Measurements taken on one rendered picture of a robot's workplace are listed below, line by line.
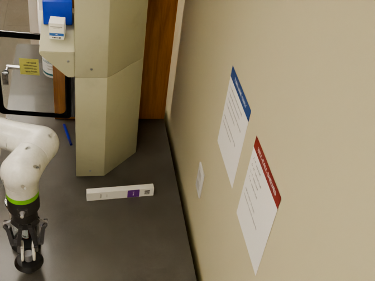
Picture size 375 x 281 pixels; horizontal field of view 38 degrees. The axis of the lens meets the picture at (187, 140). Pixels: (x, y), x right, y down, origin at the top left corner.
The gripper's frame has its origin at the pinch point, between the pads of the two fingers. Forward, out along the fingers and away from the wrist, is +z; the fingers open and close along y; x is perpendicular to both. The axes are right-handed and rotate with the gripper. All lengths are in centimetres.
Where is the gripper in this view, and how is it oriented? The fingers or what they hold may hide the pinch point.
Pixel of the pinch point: (28, 250)
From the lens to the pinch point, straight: 186.5
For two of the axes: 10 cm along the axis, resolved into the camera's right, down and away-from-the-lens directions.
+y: 9.8, -0.1, 2.0
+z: -1.2, 7.6, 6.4
